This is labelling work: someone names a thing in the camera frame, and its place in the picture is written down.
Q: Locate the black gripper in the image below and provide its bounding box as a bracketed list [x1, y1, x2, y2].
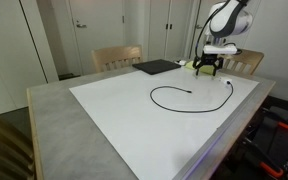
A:
[192, 53, 224, 77]

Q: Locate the white charger block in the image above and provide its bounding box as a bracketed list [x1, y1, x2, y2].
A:
[219, 77, 232, 84]

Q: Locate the black charger cable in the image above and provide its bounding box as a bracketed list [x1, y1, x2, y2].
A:
[149, 80, 235, 114]

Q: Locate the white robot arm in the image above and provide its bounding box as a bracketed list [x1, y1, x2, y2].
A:
[193, 0, 253, 76]

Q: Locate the yellow-green folded cloth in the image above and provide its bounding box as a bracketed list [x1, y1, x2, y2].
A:
[185, 61, 214, 75]

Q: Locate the small white adapter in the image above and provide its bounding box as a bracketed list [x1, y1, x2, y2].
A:
[176, 60, 187, 66]

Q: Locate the wooden chair far right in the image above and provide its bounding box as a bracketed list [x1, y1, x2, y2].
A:
[217, 49, 264, 75]

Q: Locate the black laptop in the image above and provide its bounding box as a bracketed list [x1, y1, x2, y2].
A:
[133, 59, 180, 75]

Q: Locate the large white board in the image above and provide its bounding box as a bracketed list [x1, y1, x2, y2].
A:
[71, 68, 258, 180]

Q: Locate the wooden chair far left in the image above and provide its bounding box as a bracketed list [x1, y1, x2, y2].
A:
[91, 45, 143, 73]

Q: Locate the orange black clamp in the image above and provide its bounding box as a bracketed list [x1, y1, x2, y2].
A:
[242, 138, 284, 178]

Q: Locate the wooden chair near corner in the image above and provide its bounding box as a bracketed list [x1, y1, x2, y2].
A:
[0, 115, 36, 180]

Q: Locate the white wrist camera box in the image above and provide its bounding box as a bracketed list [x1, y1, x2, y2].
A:
[203, 45, 237, 54]

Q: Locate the silver door handle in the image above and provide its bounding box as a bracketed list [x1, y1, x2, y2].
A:
[76, 21, 87, 28]

